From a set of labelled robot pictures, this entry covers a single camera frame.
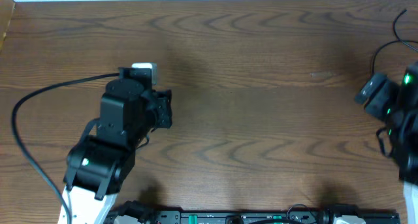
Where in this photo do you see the black USB cable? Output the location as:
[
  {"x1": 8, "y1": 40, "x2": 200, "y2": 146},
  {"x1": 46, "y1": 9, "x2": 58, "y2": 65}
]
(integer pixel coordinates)
[{"x1": 371, "y1": 8, "x2": 418, "y2": 75}]

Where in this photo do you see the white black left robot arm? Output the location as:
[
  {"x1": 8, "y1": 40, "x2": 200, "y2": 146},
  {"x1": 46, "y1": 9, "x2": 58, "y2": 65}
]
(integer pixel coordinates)
[{"x1": 59, "y1": 78, "x2": 172, "y2": 223}]

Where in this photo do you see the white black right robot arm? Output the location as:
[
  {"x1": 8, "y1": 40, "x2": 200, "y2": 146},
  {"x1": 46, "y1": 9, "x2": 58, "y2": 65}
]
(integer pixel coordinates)
[{"x1": 355, "y1": 63, "x2": 417, "y2": 223}]

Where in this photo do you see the wooden side panel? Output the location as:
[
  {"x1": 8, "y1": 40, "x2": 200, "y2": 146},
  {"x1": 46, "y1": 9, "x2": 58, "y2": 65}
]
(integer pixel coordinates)
[{"x1": 0, "y1": 0, "x2": 16, "y2": 50}]

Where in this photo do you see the black left camera cable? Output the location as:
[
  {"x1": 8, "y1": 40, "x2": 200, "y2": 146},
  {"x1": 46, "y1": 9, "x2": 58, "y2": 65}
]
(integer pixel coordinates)
[{"x1": 11, "y1": 67, "x2": 131, "y2": 224}]

